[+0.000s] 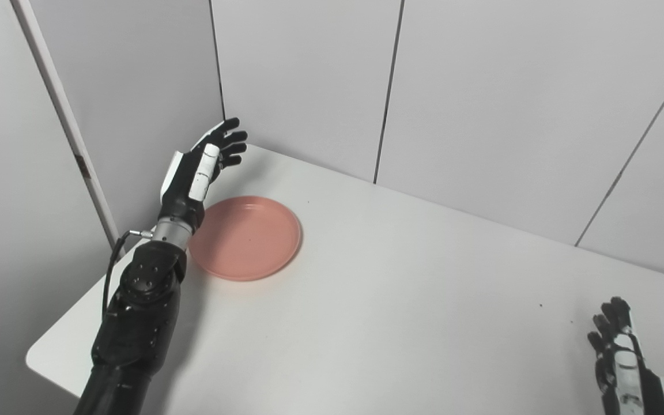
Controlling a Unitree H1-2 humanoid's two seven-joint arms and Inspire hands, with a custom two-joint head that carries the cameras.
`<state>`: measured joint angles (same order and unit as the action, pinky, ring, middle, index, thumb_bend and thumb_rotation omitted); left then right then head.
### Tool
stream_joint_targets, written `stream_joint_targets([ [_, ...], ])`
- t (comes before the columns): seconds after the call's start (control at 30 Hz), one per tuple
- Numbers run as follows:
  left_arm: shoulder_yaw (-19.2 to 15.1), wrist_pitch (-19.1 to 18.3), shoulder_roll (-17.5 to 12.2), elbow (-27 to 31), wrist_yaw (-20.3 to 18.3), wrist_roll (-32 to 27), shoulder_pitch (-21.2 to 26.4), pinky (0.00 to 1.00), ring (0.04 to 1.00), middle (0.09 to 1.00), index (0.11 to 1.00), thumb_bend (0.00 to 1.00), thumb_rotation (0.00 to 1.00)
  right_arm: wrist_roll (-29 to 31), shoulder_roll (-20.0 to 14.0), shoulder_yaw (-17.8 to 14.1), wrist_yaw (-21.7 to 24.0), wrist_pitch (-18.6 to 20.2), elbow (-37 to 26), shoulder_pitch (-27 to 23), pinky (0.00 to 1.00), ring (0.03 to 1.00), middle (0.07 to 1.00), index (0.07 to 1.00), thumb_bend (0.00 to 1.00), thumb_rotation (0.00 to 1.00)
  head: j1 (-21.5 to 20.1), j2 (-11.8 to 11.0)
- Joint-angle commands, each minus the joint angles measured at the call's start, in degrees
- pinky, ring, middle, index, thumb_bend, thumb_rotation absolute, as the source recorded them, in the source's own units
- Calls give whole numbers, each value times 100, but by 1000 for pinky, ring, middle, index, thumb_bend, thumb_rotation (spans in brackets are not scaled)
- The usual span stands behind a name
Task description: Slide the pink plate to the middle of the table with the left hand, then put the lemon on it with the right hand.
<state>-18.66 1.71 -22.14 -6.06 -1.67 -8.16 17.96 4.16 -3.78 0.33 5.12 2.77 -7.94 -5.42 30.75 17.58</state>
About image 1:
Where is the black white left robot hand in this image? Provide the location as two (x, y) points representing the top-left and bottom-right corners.
(159, 118), (248, 235)

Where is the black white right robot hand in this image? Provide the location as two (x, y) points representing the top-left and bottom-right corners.
(587, 296), (664, 415)

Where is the pink round plate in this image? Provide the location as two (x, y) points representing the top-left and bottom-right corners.
(187, 195), (303, 282)

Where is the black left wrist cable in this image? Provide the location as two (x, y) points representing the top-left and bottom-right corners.
(101, 229), (154, 319)

